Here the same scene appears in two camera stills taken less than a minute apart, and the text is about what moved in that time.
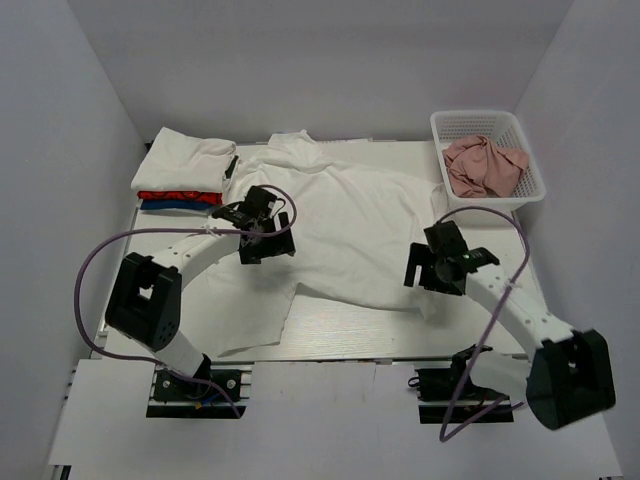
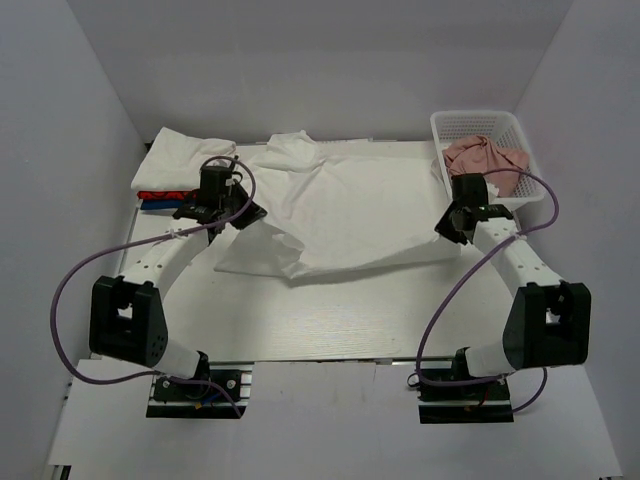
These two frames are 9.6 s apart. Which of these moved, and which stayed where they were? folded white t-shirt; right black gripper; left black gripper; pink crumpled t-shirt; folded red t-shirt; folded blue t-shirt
Moved: left black gripper; right black gripper
Stayed: folded white t-shirt; pink crumpled t-shirt; folded blue t-shirt; folded red t-shirt
